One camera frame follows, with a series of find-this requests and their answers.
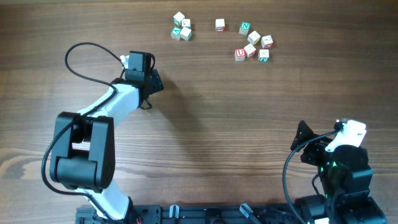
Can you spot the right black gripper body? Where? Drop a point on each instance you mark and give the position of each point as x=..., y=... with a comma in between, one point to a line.
x=317, y=151

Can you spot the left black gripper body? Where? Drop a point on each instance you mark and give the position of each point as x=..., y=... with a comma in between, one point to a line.
x=156, y=83

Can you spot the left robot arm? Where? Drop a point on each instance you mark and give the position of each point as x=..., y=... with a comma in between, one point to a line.
x=81, y=158

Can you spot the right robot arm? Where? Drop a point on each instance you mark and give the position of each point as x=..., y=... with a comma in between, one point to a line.
x=344, y=171

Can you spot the green letter A block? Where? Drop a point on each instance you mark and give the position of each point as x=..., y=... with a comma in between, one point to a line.
x=175, y=33

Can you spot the teal block top left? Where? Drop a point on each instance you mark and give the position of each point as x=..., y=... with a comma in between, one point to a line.
x=178, y=17

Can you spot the small white block orange print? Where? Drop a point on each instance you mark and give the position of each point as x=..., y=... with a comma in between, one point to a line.
x=186, y=23

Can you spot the white block green J side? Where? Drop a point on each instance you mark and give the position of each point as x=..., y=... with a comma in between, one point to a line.
x=263, y=55

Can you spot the white block red Q side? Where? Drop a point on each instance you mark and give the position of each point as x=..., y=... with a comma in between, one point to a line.
x=267, y=42

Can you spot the white block red M side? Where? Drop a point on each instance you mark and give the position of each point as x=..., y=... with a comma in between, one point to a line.
x=250, y=50

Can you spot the red letter U block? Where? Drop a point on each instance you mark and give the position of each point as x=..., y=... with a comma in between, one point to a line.
x=239, y=55

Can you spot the white block yellow side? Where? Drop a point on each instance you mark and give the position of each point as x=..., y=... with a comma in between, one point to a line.
x=254, y=37

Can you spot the green letter N block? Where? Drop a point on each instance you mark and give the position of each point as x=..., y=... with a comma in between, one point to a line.
x=244, y=28

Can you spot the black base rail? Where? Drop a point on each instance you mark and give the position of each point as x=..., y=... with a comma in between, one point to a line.
x=155, y=214

